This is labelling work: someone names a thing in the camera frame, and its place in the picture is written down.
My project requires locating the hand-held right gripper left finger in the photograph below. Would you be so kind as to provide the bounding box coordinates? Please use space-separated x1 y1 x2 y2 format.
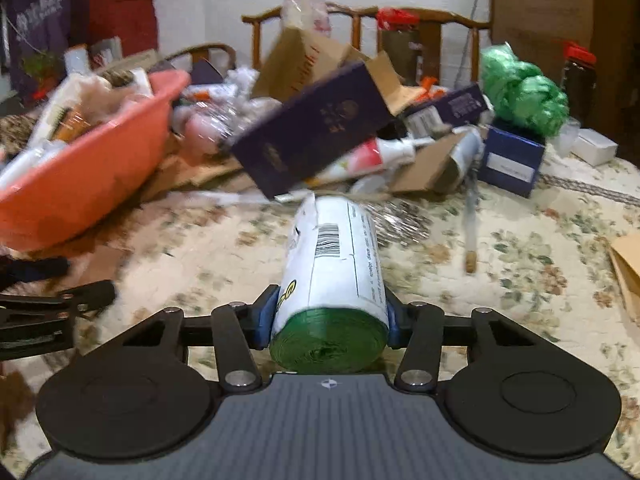
121 284 281 393

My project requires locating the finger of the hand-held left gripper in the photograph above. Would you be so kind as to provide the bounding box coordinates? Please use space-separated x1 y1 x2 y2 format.
0 255 72 287
0 279 117 322

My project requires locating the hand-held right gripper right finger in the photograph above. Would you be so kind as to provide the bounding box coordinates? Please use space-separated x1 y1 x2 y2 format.
385 291 542 394

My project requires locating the green garbage bag roll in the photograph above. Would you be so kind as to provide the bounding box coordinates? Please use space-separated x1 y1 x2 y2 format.
269 195 392 376

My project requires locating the orange plastic basin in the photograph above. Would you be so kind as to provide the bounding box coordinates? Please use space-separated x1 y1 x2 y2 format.
0 69 192 252

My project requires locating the floral quilted tablecloth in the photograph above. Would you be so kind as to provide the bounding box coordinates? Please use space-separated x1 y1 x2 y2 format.
0 152 640 466

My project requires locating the clear pen tube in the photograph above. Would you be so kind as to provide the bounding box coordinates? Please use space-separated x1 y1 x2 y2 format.
461 169 480 275

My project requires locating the cardboard flap piece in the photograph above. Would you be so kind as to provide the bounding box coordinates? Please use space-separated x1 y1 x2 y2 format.
389 131 469 194

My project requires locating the white spray bottle red label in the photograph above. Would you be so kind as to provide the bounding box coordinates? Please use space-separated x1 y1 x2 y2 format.
309 136 417 187

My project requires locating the white paper tube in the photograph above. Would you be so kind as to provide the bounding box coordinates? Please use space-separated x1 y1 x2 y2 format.
446 126 487 194

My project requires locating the large dark purple box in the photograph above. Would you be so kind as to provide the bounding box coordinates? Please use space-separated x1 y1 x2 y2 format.
229 61 397 202

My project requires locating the clear pink bottle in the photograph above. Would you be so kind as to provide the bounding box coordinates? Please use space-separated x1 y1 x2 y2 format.
184 109 234 155

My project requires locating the navy cube box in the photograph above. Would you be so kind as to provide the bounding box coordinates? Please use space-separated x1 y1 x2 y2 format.
479 124 547 199

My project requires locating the dark purple barcode box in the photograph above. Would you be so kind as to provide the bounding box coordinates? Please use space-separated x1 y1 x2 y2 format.
404 84 495 137

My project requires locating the kraft paper envelope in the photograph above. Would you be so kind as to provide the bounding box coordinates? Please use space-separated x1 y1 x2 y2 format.
609 231 640 322

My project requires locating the clear plastic cup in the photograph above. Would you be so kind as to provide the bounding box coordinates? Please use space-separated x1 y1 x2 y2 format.
554 119 582 157

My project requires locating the brown cardboard box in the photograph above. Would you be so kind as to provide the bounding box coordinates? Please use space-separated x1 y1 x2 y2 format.
251 26 402 117

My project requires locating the wooden chair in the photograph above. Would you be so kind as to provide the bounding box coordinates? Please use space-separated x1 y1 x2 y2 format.
166 42 239 75
241 2 494 87

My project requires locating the small white box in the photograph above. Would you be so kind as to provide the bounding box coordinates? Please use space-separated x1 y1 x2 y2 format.
571 128 619 168

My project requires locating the green plastic bag bunch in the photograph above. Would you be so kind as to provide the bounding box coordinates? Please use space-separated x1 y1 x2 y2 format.
479 44 572 139

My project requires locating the dark bottle red lid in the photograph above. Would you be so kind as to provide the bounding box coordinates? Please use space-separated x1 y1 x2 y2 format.
376 6 422 87
561 41 599 122

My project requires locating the stack of red boxes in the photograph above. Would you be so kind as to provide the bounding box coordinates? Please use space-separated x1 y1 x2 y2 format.
89 0 159 57

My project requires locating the clear snack bag red top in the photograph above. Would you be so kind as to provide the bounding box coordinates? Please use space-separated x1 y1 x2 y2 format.
279 0 334 39

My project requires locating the brown wooden door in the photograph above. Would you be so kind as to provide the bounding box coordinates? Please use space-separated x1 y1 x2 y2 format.
489 0 640 161

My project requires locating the grey braided cord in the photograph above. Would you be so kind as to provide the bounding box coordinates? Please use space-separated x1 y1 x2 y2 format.
541 174 640 207

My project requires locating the black wall cable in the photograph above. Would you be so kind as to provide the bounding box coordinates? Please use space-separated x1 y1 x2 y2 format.
462 0 483 87

